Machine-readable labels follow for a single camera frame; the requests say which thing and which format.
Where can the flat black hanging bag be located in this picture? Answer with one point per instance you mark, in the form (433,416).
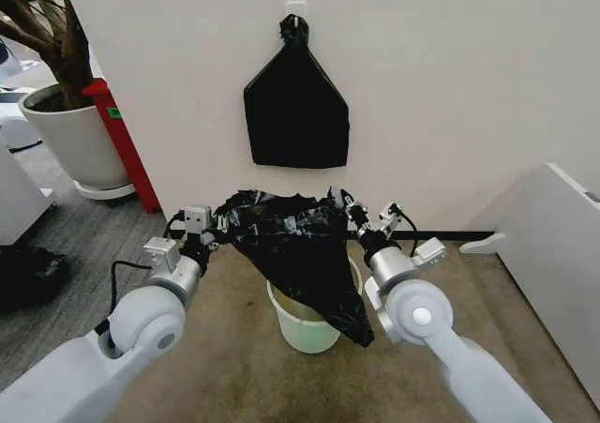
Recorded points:
(297,118)

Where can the red floor stand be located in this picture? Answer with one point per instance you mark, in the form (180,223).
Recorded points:
(133,160)

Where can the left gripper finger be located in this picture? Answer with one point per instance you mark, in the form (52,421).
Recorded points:
(212,243)
(220,220)

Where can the black baseboard strip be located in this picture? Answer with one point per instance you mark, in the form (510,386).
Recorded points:
(440,234)

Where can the pale white trash bin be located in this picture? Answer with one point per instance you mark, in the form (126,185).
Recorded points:
(304,329)

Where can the black bag on floor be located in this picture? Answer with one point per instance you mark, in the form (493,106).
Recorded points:
(28,277)

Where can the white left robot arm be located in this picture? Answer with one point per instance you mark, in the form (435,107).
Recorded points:
(79,376)

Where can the white round plant pot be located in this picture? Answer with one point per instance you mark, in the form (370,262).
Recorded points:
(79,146)

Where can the white pot saucer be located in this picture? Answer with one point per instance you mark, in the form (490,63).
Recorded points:
(105,192)

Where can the white low cabinet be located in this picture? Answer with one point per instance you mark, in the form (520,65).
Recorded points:
(558,263)

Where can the small green label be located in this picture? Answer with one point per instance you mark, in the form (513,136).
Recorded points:
(114,112)

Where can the potted tree plant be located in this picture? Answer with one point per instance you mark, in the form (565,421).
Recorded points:
(65,43)

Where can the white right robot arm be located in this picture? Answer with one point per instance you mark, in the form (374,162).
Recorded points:
(422,317)

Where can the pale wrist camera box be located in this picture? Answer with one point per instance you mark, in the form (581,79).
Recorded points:
(195,216)
(391,213)

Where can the white wall hook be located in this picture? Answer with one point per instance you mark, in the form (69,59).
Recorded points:
(296,6)

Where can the white boxy furniture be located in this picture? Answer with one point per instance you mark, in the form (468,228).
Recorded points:
(19,198)

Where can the black garbage bag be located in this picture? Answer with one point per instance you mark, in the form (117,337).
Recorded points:
(300,263)

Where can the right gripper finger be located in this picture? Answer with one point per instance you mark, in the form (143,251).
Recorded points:
(349,203)
(361,214)

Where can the white partition foot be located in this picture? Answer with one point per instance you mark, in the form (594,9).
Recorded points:
(485,244)

